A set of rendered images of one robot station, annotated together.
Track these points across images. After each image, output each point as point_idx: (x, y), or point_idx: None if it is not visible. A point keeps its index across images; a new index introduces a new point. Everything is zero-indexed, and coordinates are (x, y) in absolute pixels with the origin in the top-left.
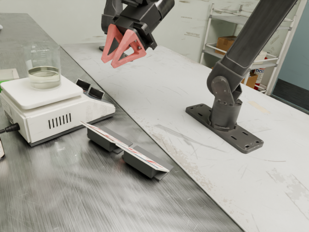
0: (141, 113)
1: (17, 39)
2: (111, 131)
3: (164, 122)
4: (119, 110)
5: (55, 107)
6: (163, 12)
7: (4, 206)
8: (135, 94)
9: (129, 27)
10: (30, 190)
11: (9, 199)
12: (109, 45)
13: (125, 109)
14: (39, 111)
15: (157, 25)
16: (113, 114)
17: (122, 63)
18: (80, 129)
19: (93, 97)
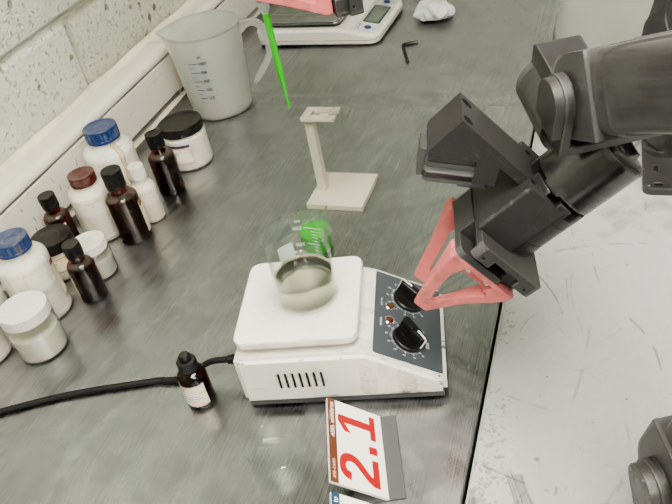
0: (516, 417)
1: (461, 56)
2: (394, 441)
3: (543, 477)
4: (474, 383)
5: (292, 355)
6: (576, 201)
7: (150, 499)
8: (567, 343)
9: (458, 234)
10: (190, 493)
11: (162, 492)
12: (434, 249)
13: (488, 388)
14: (260, 356)
15: (559, 228)
16: (442, 394)
17: (445, 305)
18: (351, 402)
19: (394, 345)
